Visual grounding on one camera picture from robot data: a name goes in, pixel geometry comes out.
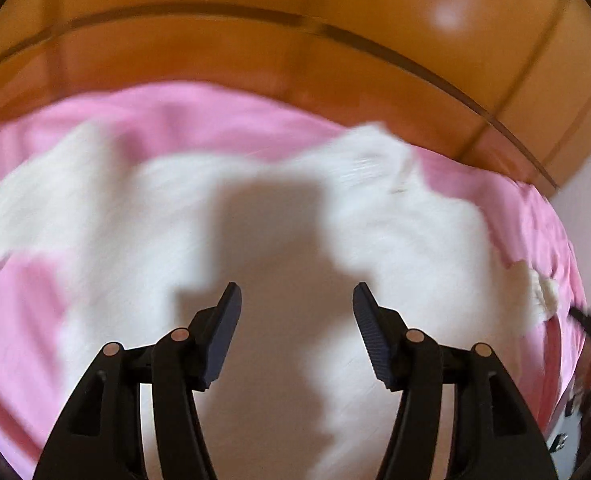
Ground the cream knitted sweater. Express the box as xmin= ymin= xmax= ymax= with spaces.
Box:
xmin=0 ymin=124 xmax=560 ymax=479

